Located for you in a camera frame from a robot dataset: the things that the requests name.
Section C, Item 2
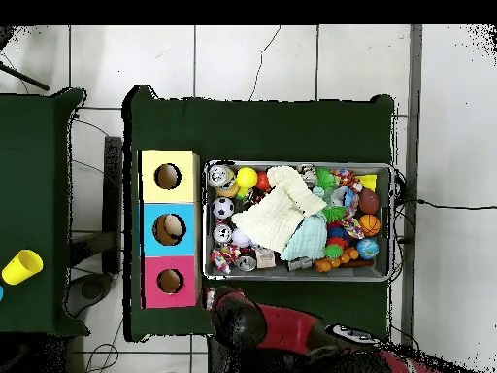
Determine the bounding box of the orange mini basketball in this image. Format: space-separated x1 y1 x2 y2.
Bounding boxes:
358 214 381 238

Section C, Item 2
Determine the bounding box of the printed drink can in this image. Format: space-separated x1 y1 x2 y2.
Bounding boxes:
207 164 240 199

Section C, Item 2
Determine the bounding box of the yellow tennis ball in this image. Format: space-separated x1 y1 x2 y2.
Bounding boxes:
236 166 259 189

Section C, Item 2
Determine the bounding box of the yellow plastic cup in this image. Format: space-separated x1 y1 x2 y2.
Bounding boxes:
1 249 45 286

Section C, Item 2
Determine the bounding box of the black cable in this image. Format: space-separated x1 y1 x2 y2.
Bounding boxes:
416 198 497 211

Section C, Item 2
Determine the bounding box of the grey stand base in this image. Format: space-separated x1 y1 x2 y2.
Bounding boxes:
63 273 114 318

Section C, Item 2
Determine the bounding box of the wooden box with three holes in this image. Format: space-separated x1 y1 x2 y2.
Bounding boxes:
138 150 202 310

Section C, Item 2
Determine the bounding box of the cream knitted cloth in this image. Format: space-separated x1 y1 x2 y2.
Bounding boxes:
231 165 328 254

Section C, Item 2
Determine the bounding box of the brown mini football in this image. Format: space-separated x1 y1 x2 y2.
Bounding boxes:
357 187 381 216

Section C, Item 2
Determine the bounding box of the shallow mesh bin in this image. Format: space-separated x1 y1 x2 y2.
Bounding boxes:
201 159 394 283

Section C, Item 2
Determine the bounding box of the light blue knitted cloth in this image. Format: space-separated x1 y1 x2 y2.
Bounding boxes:
280 212 328 262

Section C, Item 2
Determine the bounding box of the silver drink can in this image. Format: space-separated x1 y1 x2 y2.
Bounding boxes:
212 221 234 247

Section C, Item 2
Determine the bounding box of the blue green globe ball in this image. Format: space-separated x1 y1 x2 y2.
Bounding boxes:
355 237 381 260

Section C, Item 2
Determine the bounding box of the black and white soccer ball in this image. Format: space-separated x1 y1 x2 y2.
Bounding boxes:
212 196 235 220

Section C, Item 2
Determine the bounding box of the dark thin rod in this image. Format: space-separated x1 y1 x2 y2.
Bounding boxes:
0 61 50 92

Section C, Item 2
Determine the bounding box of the dark green tablecloth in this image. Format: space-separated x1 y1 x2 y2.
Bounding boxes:
0 87 90 337
122 85 396 344

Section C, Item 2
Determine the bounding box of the grey floor cable cover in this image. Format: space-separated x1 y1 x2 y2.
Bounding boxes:
399 24 424 373

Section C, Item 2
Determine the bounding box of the black upright panel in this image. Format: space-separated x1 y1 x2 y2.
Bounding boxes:
103 136 123 275

